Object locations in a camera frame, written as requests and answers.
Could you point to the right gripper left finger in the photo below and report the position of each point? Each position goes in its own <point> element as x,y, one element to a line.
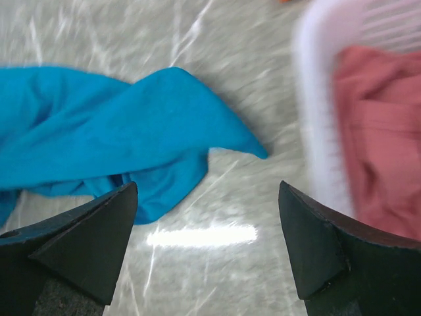
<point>68,264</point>

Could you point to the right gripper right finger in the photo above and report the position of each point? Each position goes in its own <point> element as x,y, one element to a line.
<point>344,267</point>

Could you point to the blue t shirt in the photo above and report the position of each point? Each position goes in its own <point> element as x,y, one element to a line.
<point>65,132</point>

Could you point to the salmon pink t shirt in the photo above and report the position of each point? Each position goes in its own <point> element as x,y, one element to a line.
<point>377,98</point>

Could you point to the white plastic laundry basket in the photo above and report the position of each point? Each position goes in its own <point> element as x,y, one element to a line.
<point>325,28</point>

